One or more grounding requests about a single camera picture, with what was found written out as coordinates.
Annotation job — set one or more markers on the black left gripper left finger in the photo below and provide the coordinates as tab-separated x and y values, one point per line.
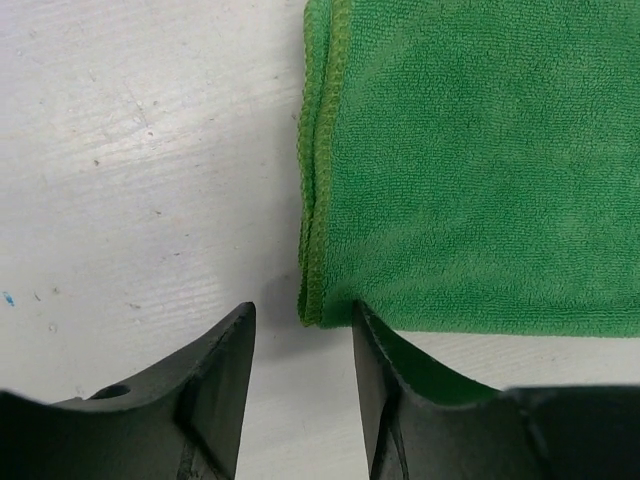
180	418

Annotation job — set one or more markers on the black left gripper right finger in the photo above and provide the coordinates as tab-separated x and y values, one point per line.
423	420

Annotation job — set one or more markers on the green towel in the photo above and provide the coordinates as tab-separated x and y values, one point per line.
471	166

